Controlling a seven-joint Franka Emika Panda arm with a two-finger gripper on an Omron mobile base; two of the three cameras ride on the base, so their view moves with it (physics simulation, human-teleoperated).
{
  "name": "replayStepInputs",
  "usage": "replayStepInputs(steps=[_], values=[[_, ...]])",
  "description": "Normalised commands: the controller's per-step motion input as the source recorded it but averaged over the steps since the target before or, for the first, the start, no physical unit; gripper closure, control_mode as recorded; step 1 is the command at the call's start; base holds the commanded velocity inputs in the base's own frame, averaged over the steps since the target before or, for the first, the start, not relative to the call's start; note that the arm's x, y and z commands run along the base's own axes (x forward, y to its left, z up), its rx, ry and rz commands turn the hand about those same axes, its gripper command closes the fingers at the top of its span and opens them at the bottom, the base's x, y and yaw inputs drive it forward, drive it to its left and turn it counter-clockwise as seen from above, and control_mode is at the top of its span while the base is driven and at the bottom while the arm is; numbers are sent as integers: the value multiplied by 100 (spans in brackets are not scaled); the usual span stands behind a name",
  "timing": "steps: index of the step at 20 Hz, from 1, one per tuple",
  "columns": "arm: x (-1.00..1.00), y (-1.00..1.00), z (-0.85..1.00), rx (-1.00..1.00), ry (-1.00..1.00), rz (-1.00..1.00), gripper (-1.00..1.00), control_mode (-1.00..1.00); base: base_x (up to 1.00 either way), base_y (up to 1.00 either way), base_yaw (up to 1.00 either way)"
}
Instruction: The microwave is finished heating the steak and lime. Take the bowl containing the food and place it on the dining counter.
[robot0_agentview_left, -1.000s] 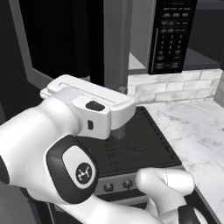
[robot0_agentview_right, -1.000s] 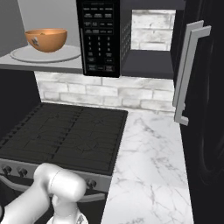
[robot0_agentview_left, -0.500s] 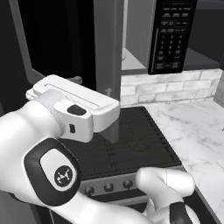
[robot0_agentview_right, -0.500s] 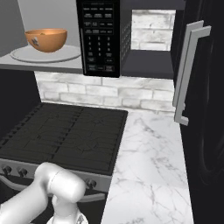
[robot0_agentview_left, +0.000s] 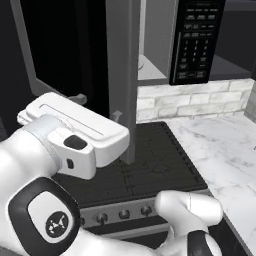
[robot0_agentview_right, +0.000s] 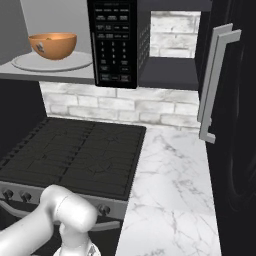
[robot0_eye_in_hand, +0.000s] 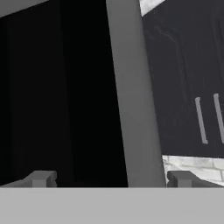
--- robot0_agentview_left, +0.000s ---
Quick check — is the black microwave oven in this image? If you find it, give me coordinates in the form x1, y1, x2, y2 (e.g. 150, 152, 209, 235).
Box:
137, 0, 227, 87

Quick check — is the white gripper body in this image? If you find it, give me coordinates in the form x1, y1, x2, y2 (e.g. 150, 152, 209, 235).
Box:
17, 91, 131, 168

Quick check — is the dark wall cupboard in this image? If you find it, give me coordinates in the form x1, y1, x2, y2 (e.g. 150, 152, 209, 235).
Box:
208, 0, 256, 81

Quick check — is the black stove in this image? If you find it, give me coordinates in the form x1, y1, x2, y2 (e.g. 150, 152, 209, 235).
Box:
51, 121, 215, 234

